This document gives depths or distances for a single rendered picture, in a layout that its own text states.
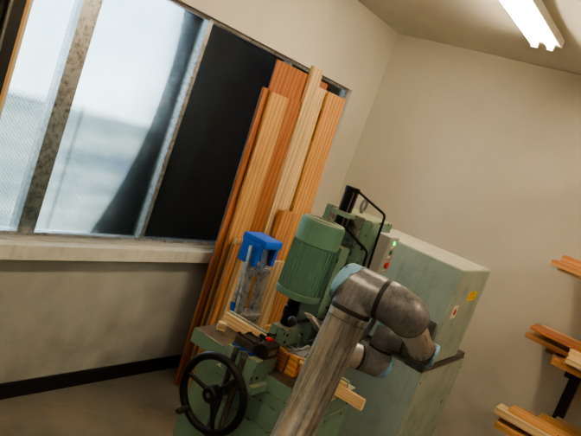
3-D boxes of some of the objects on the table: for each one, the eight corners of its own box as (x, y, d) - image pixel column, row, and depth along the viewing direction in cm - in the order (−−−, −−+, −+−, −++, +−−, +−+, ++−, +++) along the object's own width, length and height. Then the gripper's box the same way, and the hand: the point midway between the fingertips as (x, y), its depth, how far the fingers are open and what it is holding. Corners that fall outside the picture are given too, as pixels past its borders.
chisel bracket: (264, 342, 233) (271, 322, 232) (283, 337, 245) (290, 318, 244) (278, 351, 229) (286, 330, 228) (297, 346, 241) (304, 327, 240)
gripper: (360, 331, 210) (309, 310, 207) (338, 382, 211) (286, 363, 208) (354, 324, 219) (305, 304, 215) (333, 374, 220) (283, 355, 216)
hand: (294, 330), depth 214 cm, fingers open, 14 cm apart
